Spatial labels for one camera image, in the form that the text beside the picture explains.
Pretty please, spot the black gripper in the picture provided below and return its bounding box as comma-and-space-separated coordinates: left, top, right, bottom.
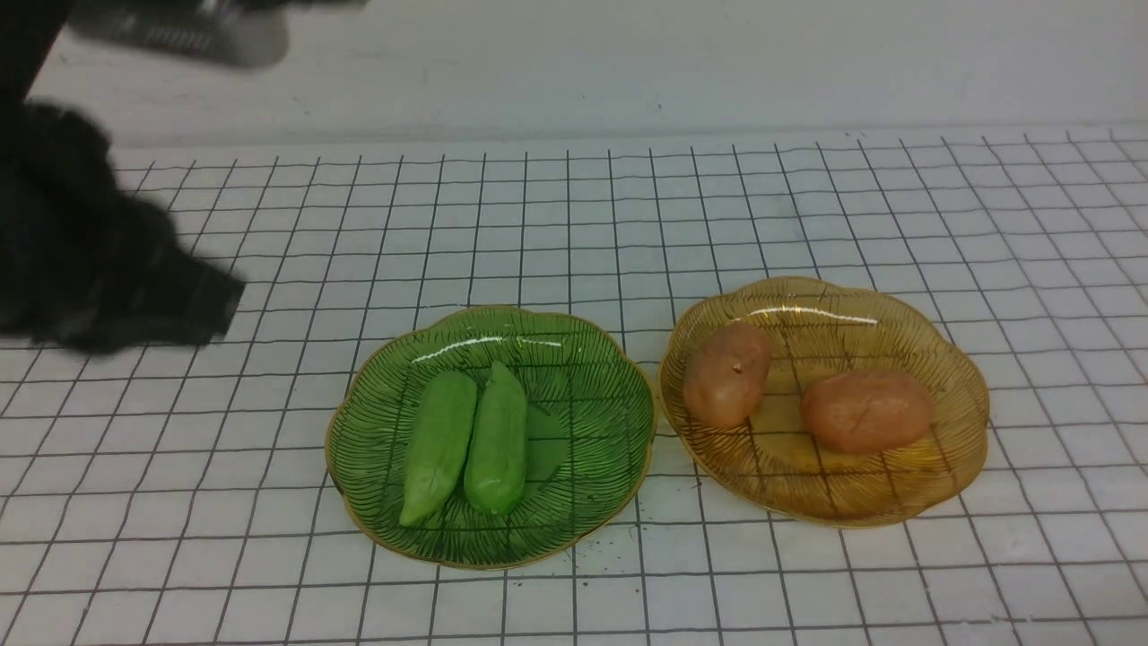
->
1, 103, 246, 355

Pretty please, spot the pointed green vegetable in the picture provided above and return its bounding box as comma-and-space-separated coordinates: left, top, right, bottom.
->
400, 371, 478, 528

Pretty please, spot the rounded green vegetable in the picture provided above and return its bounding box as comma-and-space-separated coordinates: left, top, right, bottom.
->
464, 361, 528, 515

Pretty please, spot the orange potato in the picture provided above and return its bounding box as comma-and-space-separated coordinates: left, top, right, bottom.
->
800, 371, 934, 457
683, 320, 771, 429

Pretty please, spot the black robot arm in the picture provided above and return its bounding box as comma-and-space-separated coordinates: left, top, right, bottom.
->
1, 1, 246, 355

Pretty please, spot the green glass plate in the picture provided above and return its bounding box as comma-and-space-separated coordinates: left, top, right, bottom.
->
326, 306, 657, 570

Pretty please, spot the amber glass plate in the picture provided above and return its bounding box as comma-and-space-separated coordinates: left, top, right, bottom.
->
657, 275, 991, 528

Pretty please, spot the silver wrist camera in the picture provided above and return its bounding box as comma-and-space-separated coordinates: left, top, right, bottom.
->
68, 1, 290, 69

